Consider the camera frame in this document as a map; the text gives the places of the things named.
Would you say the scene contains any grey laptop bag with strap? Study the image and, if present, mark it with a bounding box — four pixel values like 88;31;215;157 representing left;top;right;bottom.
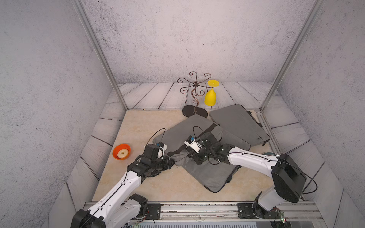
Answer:
152;114;229;167

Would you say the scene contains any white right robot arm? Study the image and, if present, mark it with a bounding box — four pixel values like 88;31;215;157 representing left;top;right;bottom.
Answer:
184;134;307;218

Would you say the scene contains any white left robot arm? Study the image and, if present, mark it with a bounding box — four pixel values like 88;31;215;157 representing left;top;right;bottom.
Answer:
71;157;174;228

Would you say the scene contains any grey flat laptop sleeve middle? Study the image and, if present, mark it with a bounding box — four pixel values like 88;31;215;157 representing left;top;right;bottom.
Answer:
180;133;251;193

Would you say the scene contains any grey laptop sleeve at back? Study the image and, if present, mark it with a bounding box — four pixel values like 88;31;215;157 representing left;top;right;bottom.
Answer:
210;104;271;146

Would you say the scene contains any orange bowl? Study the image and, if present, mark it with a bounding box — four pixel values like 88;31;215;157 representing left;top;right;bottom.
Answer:
112;144;131;160

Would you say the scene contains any yellow plastic goblet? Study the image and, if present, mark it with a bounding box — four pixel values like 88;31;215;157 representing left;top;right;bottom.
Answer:
204;80;220;106

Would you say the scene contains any patterned plate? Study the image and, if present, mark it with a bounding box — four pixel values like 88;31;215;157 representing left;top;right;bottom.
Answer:
262;152;279;157

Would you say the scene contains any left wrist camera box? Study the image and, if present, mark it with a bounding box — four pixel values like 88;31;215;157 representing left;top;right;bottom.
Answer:
143;142;167;160

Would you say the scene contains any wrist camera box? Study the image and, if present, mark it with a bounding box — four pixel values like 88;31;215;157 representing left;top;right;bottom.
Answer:
143;142;167;160
184;135;203;154

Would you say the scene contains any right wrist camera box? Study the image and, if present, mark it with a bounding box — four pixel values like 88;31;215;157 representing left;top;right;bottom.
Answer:
184;135;203;154

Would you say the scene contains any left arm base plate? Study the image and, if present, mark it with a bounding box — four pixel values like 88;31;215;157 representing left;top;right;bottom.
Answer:
136;203;162;220

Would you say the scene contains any brown wire cup stand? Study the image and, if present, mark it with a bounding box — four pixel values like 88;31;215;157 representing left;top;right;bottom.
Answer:
177;71;212;118

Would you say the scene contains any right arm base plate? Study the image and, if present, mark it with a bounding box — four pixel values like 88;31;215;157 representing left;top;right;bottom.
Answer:
237;203;280;219

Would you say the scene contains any aluminium front rail frame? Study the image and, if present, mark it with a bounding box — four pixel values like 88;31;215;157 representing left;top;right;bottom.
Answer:
123;201;324;228

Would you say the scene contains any left aluminium corner post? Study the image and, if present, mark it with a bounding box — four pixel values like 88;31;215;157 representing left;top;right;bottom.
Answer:
71;0;129;111

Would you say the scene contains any aluminium corner post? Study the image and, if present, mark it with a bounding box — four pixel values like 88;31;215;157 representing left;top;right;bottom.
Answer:
71;0;129;111
259;0;326;112

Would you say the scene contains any right aluminium corner post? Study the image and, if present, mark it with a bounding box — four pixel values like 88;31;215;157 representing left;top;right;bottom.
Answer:
259;0;326;112

